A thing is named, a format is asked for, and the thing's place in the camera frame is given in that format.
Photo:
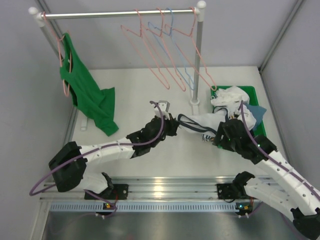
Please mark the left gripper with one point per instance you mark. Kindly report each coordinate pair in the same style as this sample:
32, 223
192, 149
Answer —
171, 124

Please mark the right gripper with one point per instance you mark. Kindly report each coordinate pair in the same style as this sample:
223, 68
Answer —
221, 131

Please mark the white navy-trimmed tank top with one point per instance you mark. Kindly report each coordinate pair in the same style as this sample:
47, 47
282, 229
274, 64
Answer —
207, 124

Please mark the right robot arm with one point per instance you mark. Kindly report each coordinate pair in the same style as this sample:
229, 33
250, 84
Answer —
298, 200

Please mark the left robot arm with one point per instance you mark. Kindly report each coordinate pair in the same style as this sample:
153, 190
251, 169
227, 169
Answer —
79, 167

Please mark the green tank top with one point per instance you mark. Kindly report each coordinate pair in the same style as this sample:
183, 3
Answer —
95, 103

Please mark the green plastic bin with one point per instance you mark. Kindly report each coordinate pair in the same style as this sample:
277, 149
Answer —
250, 90

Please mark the blue garment in bin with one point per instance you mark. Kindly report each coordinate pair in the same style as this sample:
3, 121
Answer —
258, 113

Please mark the white garment in bin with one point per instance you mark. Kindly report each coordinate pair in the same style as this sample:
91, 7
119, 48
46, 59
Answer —
229, 99

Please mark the clothes rack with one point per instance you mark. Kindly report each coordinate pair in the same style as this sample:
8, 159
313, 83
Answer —
137, 45

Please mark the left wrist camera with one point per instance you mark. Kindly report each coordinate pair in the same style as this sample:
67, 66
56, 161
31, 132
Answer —
161, 108

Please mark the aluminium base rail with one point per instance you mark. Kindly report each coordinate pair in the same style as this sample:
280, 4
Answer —
161, 188

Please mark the perforated cable duct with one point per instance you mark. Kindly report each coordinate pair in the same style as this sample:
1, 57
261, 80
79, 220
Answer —
148, 207

